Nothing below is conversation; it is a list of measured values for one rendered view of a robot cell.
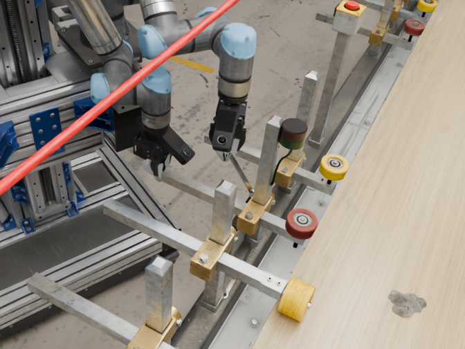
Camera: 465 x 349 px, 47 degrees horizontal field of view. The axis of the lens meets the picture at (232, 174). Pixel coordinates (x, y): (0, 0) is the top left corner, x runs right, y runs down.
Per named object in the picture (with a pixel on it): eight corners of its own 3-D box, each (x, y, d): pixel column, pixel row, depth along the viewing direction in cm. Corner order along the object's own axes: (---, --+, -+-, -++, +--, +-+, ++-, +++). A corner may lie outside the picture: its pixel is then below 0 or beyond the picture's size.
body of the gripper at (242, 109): (245, 120, 136) (251, 80, 127) (242, 141, 130) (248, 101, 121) (216, 115, 136) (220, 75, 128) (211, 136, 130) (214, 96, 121)
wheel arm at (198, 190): (160, 183, 151) (160, 172, 148) (167, 176, 154) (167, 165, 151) (301, 247, 140) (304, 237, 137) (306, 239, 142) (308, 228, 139)
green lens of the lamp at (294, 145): (275, 143, 126) (276, 136, 124) (284, 130, 130) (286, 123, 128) (298, 153, 124) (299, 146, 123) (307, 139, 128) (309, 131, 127)
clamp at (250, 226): (235, 228, 142) (237, 216, 139) (257, 197, 151) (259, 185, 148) (254, 237, 141) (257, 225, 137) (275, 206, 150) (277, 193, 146)
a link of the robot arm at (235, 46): (245, 16, 117) (265, 36, 112) (241, 60, 125) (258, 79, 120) (214, 22, 114) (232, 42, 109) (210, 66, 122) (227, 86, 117)
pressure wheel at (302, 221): (275, 250, 141) (282, 221, 133) (287, 230, 147) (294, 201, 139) (303, 263, 139) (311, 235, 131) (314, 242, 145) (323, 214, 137)
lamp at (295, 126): (265, 192, 138) (278, 127, 123) (274, 179, 141) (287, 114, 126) (286, 201, 136) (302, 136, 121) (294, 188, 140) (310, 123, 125)
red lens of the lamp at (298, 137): (276, 136, 124) (277, 128, 123) (286, 122, 128) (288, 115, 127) (300, 145, 123) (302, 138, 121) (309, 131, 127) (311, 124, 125)
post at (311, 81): (277, 197, 175) (305, 73, 142) (281, 191, 177) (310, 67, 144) (287, 201, 174) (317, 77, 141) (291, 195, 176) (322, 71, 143)
